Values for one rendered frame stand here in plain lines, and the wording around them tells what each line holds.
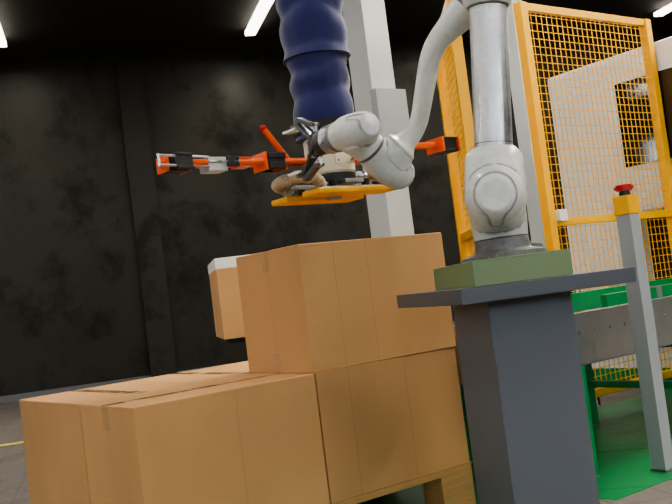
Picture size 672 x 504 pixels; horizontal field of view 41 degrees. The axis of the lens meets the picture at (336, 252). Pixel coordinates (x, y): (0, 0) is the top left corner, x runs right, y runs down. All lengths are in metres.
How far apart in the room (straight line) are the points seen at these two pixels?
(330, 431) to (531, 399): 0.67
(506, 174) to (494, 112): 0.18
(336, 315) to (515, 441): 0.72
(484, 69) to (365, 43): 2.29
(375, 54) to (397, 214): 0.82
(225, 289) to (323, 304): 1.67
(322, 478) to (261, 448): 0.24
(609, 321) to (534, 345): 1.09
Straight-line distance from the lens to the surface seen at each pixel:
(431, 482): 3.15
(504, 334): 2.43
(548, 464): 2.51
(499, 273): 2.42
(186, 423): 2.54
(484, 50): 2.41
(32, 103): 11.31
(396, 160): 2.62
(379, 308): 2.92
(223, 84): 11.46
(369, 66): 4.61
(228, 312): 4.42
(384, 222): 4.51
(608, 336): 3.52
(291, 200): 3.06
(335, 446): 2.82
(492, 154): 2.33
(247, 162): 2.91
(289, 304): 2.83
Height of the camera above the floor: 0.78
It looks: 3 degrees up
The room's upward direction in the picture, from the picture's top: 7 degrees counter-clockwise
